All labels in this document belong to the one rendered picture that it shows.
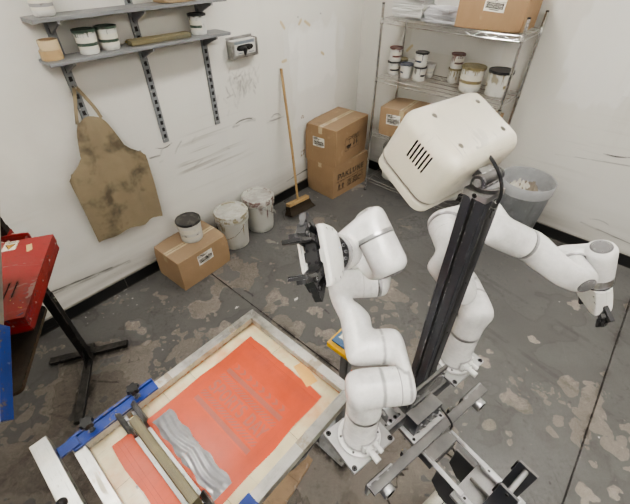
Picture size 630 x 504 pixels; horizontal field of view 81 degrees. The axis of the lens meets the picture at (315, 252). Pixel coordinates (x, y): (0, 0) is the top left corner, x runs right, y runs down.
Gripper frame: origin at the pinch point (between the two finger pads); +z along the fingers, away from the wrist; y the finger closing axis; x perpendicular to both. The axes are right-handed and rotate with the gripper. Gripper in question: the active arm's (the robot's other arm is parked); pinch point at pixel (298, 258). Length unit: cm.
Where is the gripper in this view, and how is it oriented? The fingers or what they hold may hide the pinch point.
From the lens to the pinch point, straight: 53.1
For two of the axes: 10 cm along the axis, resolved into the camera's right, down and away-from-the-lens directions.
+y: 1.7, 9.9, -0.2
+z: -3.2, 0.4, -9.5
